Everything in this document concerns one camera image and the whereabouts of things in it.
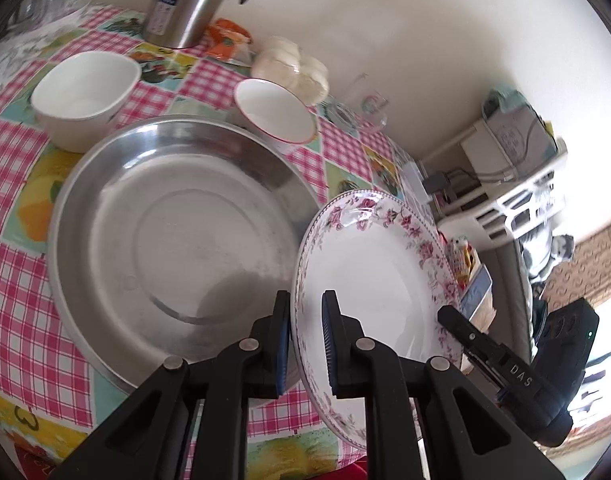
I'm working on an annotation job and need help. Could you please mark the large steel basin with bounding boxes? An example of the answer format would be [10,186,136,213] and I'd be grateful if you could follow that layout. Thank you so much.
[48,115,322,396]

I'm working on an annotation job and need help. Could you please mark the grey patterned cloth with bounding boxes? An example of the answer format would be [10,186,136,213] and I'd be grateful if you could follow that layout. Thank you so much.
[520,225,576,286]

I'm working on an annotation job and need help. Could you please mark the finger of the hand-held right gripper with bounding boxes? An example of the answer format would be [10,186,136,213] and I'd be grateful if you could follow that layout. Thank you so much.
[437,305,510,386]

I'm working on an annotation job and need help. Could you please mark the clear glass mug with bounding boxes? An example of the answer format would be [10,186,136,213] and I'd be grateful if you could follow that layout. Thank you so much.
[330,74,390,133]

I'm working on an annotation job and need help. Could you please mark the stainless steel thermos jug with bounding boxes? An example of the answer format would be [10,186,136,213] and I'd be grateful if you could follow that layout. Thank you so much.
[144,0,276,50]

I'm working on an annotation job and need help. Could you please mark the bag of white steamed buns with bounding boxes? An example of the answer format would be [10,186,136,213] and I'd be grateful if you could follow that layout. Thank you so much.
[251,35,331,107]

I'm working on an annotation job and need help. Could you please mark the white lattice plastic rack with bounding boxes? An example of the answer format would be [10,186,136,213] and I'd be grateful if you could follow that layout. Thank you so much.
[438,122,569,246]

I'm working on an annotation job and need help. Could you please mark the pink checked fruit tablecloth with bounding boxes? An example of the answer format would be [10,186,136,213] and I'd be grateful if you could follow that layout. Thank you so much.
[0,2,436,480]

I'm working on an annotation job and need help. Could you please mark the teal cloth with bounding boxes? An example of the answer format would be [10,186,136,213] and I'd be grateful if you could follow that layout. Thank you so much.
[483,89,529,116]

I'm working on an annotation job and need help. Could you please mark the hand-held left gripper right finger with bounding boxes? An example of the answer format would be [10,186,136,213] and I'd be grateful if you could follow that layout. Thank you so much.
[321,290,561,480]

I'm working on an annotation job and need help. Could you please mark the pink floral white plate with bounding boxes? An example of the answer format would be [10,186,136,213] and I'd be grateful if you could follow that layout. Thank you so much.
[291,190,466,450]

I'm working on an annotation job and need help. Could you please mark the grey paper folder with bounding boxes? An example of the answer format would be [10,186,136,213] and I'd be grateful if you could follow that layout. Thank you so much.
[483,105,559,166]

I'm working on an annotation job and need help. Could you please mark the white bowl with blue print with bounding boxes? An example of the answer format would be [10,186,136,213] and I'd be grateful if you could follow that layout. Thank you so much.
[31,51,142,153]

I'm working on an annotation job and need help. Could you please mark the orange snack packet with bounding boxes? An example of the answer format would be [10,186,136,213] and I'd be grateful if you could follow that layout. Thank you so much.
[205,18,253,66]

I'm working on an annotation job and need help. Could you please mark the colourful snack packets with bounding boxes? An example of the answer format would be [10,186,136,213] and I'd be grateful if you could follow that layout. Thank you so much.
[448,237,479,286]

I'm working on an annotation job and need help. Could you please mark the brown woven mat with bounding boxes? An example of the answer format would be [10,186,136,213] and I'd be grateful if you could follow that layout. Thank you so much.
[540,220,611,313]

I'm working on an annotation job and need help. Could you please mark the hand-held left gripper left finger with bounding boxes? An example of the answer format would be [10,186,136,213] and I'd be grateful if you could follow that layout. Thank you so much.
[50,290,292,480]

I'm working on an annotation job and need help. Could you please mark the small red-rimmed white bowl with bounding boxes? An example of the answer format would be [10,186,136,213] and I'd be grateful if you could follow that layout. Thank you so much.
[234,78,319,153]

